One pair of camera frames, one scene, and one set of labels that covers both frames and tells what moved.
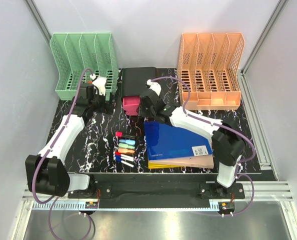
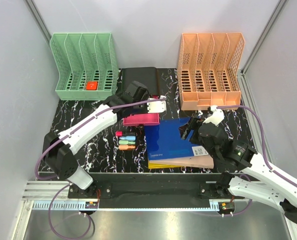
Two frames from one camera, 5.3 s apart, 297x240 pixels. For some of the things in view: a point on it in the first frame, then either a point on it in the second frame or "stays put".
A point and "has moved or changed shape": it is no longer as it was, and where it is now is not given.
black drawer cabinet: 134,80 stays put
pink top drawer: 130,104 has moved or changed shape
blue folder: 164,140 stays put
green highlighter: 126,145 has moved or changed shape
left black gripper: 106,107 to 144,111
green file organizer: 74,52 stays put
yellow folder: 153,165 stays put
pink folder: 203,161 stays put
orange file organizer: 211,63 stays put
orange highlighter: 125,150 has moved or changed shape
